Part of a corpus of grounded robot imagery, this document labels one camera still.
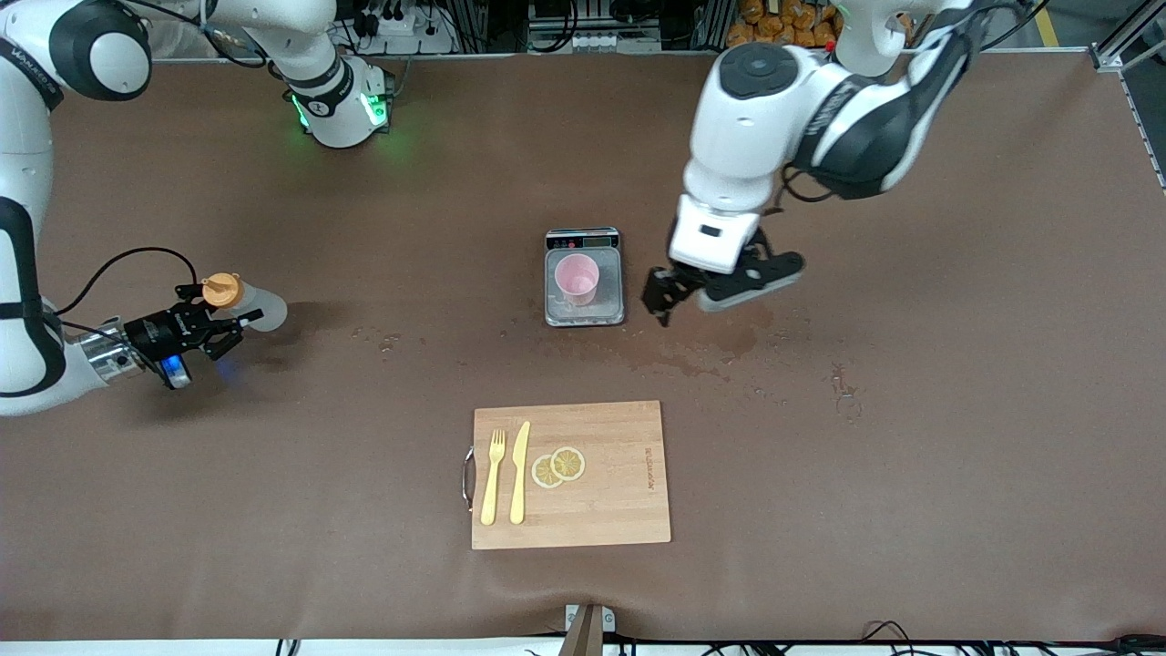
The silver digital kitchen scale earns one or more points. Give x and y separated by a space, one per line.
585 316

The wooden cutting board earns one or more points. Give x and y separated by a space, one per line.
619 510

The orange snack packets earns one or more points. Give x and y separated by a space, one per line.
774 32

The white connector box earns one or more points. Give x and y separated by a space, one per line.
610 41

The translucent sauce bottle orange cap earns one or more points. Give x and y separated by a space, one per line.
223 290

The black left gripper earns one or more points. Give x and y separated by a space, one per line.
668 285

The grey metal table bracket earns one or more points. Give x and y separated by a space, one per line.
608 620

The yellow plastic knife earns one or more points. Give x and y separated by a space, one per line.
519 474

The aluminium frame profile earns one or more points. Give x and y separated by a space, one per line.
1107 59

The white power strip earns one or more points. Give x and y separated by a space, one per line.
401 27

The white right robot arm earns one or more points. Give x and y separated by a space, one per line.
27 137

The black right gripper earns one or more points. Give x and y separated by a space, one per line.
162 329

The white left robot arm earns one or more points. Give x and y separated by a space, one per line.
747 137

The brown wooden post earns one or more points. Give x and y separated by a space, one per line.
583 638

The dried lemon slice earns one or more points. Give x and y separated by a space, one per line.
569 463

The yellow plastic fork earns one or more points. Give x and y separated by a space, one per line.
492 483

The pink cup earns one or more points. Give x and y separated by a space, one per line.
577 278

